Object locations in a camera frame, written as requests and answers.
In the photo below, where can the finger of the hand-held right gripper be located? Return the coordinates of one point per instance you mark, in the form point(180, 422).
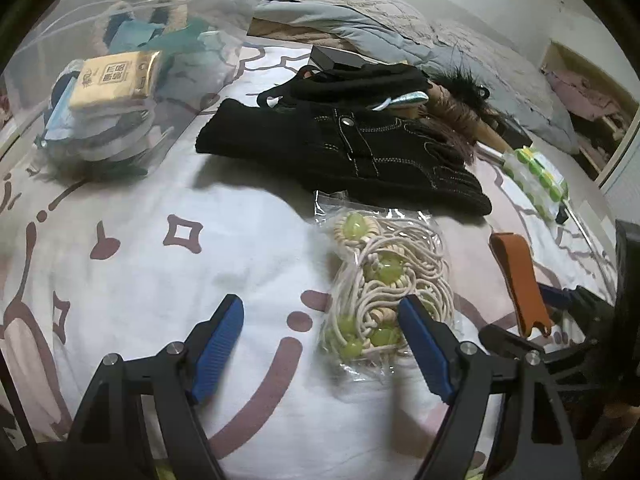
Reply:
point(505, 340)
point(557, 296)

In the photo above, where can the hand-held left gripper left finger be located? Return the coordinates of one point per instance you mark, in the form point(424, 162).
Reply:
point(215, 355)

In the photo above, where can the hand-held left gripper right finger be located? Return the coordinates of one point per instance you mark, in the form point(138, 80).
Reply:
point(425, 345)

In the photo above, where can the clear plastic storage box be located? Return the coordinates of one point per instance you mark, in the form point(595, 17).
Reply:
point(50, 20)

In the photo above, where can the thin metal rod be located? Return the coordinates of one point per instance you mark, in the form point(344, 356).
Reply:
point(595, 240)

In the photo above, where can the small black case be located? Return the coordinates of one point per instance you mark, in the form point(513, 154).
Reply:
point(561, 214)

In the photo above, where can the beige bed mattress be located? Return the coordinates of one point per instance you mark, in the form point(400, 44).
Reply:
point(582, 180)

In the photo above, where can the green dotted wet wipes packet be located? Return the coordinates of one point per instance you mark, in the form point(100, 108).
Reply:
point(535, 175)

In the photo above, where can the white slatted door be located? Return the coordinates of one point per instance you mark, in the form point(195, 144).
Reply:
point(625, 170)

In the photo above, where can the tan wooden piece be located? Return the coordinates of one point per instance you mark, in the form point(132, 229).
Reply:
point(487, 135)

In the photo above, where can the pink clothes pile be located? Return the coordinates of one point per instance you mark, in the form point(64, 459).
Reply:
point(585, 92)

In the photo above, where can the black stitched glove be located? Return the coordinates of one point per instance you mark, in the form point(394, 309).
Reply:
point(325, 145)

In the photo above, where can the black furry accessory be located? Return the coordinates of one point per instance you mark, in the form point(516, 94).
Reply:
point(460, 82)

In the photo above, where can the shiny silver packet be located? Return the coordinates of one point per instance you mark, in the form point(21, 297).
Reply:
point(400, 101)

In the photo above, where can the beige quilted pillow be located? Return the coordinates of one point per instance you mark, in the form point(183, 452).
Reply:
point(480, 40)
point(350, 0)

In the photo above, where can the yellow tissue pack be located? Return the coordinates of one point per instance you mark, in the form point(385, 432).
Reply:
point(112, 77)

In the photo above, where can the light blue duvet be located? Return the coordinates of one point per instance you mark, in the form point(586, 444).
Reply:
point(400, 40)

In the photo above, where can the small black box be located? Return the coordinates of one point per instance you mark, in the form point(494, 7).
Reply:
point(330, 57)

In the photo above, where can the green packets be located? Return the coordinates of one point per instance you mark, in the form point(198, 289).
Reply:
point(180, 40)

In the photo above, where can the tan woven blanket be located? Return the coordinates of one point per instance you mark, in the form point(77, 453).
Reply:
point(295, 35)

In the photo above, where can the wall alcove shelf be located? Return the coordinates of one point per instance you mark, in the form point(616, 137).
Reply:
point(600, 75)

